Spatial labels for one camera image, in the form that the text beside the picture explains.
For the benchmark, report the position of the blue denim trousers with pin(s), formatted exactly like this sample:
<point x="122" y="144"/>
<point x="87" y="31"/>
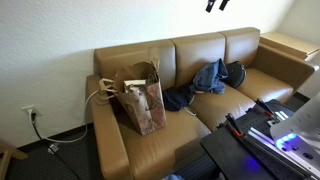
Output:
<point x="208" y="78"/>

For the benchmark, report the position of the small power adapter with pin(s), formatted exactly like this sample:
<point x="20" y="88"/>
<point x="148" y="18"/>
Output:
<point x="53" y="148"/>

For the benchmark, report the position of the white wall outlet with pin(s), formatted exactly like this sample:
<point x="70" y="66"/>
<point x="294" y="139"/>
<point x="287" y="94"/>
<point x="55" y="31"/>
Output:
<point x="27" y="109"/>

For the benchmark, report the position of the brown paper bag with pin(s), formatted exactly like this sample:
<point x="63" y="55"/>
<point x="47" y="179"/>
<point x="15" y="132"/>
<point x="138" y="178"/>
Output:
<point x="146" y="106"/>

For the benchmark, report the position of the tan leather sofa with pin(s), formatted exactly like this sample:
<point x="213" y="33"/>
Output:
<point x="160" y="146"/>

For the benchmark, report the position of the wooden furniture leg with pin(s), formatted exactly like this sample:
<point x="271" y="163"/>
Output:
<point x="8" y="155"/>

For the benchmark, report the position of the blue cloth item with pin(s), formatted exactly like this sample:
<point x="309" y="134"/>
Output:
<point x="173" y="177"/>

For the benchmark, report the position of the black round zipper case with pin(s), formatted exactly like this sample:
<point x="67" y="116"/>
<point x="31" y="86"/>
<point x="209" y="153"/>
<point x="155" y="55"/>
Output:
<point x="236" y="75"/>

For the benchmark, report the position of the light wooden side table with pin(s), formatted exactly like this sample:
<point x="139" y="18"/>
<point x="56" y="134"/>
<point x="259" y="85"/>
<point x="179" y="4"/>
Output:
<point x="290" y="43"/>

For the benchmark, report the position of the orange black clamp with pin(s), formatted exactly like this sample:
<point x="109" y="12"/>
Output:
<point x="265" y="106"/>
<point x="233" y="125"/>

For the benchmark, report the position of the aluminium mounting rails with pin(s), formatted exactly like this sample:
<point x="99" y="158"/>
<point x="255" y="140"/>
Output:
<point x="266" y="141"/>

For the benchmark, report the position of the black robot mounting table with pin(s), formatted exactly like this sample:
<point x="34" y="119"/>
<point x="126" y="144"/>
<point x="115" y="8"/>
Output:
<point x="226" y="156"/>

